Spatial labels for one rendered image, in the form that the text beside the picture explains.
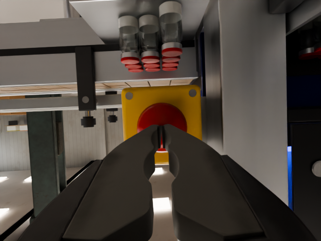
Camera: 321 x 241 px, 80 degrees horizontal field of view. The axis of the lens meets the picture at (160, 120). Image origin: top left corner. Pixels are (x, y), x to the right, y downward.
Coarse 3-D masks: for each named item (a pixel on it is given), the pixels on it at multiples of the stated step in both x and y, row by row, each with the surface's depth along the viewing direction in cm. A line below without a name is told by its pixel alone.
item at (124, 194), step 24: (120, 144) 10; (144, 144) 10; (120, 168) 9; (144, 168) 9; (96, 192) 8; (120, 192) 8; (144, 192) 7; (96, 216) 7; (120, 216) 7; (144, 216) 7; (72, 240) 6; (96, 240) 6; (120, 240) 6; (144, 240) 7
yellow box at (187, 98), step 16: (128, 96) 17; (144, 96) 17; (160, 96) 17; (176, 96) 17; (192, 96) 17; (128, 112) 17; (192, 112) 17; (128, 128) 17; (192, 128) 17; (160, 160) 17
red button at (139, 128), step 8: (152, 104) 15; (160, 104) 15; (168, 104) 15; (144, 112) 15; (152, 112) 15; (160, 112) 15; (168, 112) 15; (176, 112) 15; (144, 120) 15; (152, 120) 14; (160, 120) 14; (168, 120) 14; (176, 120) 15; (184, 120) 15; (144, 128) 15; (184, 128) 15; (160, 152) 15
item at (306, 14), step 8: (304, 0) 15; (312, 0) 15; (320, 0) 14; (296, 8) 16; (304, 8) 15; (312, 8) 15; (320, 8) 14; (288, 16) 17; (296, 16) 16; (304, 16) 16; (312, 16) 15; (288, 24) 17; (296, 24) 16; (304, 24) 16; (288, 32) 18
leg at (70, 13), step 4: (64, 0) 32; (68, 0) 32; (64, 4) 32; (68, 4) 32; (64, 8) 32; (68, 8) 32; (72, 8) 32; (64, 12) 32; (68, 12) 32; (72, 12) 32; (76, 12) 32; (64, 16) 32; (68, 16) 32; (72, 16) 32; (76, 16) 32; (80, 16) 32; (40, 20) 30; (44, 20) 30; (48, 20) 30; (52, 20) 30; (56, 20) 30; (60, 20) 30
